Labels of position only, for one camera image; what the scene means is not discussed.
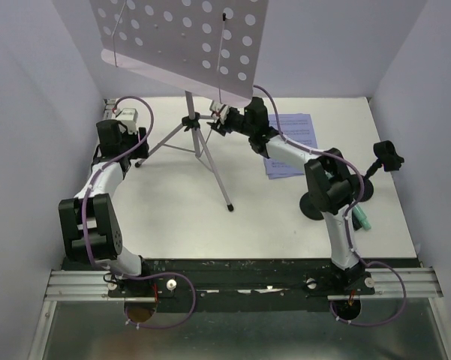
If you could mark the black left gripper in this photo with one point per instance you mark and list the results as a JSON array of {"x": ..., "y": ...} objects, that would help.
[{"x": 142, "y": 150}]

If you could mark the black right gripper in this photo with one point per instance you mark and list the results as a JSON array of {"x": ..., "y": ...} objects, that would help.
[{"x": 222, "y": 128}]

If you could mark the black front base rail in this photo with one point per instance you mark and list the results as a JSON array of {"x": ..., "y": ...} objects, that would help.
[{"x": 234, "y": 304}]

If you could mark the green toy microphone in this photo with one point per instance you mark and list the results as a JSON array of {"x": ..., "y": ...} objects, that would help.
[{"x": 360, "y": 214}]

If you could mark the lilac tripod music stand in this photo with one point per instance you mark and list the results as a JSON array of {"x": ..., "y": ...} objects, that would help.
[{"x": 206, "y": 48}]

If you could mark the aluminium left side rail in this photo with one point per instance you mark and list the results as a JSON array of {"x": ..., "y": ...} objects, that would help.
[{"x": 92, "y": 207}]

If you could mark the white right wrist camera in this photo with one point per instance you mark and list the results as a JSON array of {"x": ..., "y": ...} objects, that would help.
[{"x": 219, "y": 111}]

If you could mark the black clip microphone stand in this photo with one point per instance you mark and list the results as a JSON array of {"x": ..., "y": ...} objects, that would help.
[{"x": 387, "y": 159}]

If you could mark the aluminium rail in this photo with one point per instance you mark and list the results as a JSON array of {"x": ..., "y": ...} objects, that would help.
[
  {"x": 376, "y": 283},
  {"x": 92, "y": 207}
]

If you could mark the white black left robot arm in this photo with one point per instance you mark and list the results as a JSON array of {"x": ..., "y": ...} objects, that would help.
[{"x": 126, "y": 263}]

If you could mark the aluminium front rail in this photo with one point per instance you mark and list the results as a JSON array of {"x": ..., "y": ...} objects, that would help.
[{"x": 376, "y": 283}]

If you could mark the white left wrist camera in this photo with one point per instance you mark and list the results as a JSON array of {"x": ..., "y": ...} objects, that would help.
[{"x": 127, "y": 119}]

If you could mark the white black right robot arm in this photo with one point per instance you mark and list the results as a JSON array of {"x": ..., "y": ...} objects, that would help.
[{"x": 331, "y": 187}]

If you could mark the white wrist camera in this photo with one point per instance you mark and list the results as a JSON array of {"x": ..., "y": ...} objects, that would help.
[
  {"x": 219, "y": 111},
  {"x": 127, "y": 119}
]

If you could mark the white sheet music page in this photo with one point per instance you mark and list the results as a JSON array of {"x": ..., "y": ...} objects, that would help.
[{"x": 298, "y": 127}]

